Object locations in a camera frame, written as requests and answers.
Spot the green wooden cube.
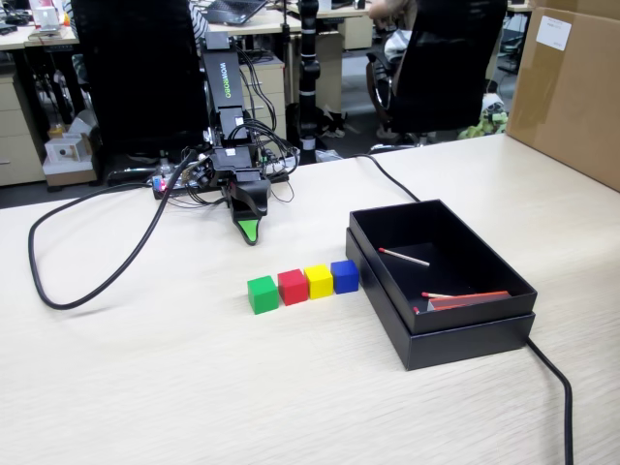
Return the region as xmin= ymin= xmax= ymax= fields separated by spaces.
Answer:
xmin=246 ymin=275 xmax=279 ymax=316

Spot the black mesh office chair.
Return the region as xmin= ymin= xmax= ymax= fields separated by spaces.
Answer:
xmin=365 ymin=0 xmax=509 ymax=155
xmin=70 ymin=0 xmax=212 ymax=185

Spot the light wood office desk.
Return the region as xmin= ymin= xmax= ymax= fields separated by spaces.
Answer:
xmin=207 ymin=7 xmax=377 ymax=38
xmin=0 ymin=18 xmax=81 ymax=52

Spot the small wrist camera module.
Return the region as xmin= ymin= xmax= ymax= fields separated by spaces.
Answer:
xmin=182 ymin=159 xmax=214 ymax=189

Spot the green plush toy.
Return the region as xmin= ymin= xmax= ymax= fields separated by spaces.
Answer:
xmin=457 ymin=115 xmax=508 ymax=140

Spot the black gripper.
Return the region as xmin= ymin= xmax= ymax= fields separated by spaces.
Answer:
xmin=208 ymin=146 xmax=271 ymax=247

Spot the red wooden cube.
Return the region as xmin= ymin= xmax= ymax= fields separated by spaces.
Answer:
xmin=277 ymin=269 xmax=310 ymax=307

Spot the thick black camera cable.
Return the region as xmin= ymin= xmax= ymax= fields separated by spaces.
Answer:
xmin=27 ymin=154 xmax=200 ymax=311

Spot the large brown cardboard box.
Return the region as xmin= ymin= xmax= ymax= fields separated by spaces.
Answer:
xmin=505 ymin=0 xmax=620 ymax=193

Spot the yellow wooden cube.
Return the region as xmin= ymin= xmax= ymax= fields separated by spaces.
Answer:
xmin=303 ymin=263 xmax=335 ymax=300

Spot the blue wooden cube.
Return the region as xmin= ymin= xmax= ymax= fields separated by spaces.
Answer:
xmin=329 ymin=260 xmax=360 ymax=295

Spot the controller board with red LED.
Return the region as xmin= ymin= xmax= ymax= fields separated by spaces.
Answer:
xmin=151 ymin=167 xmax=195 ymax=196

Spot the thick black power cable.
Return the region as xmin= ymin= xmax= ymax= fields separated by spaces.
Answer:
xmin=353 ymin=153 xmax=575 ymax=465

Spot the dark open laptop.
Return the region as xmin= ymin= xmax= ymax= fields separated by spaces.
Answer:
xmin=201 ymin=0 xmax=268 ymax=26

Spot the black cardboard box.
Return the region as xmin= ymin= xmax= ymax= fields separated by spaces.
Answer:
xmin=348 ymin=198 xmax=540 ymax=335

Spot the orange matchbox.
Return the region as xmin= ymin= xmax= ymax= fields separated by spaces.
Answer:
xmin=426 ymin=290 xmax=512 ymax=312

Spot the white cardboard box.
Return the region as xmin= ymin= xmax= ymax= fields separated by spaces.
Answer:
xmin=42 ymin=133 xmax=96 ymax=188

